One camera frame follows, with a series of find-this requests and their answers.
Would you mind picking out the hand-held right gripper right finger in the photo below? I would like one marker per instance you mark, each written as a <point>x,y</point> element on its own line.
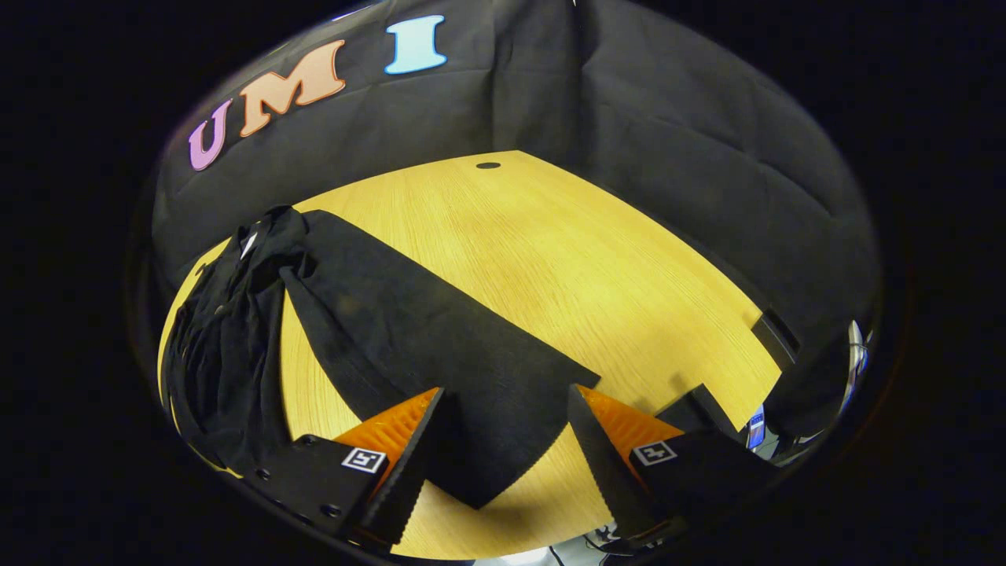
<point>605,464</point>

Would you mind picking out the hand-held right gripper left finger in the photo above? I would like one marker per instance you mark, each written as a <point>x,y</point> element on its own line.
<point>409,472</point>

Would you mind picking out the black buttoned coat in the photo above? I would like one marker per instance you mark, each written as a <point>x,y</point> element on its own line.
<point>409,330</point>

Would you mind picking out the small blue object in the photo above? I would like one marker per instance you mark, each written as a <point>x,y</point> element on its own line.
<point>756,428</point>

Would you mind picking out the white blue device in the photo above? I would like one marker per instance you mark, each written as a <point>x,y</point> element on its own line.
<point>857,354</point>

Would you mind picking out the black backdrop cloth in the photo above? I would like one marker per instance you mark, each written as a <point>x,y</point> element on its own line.
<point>668,118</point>

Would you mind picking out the black table edge bracket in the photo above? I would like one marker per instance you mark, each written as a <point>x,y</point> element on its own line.
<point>699,410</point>
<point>774,338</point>

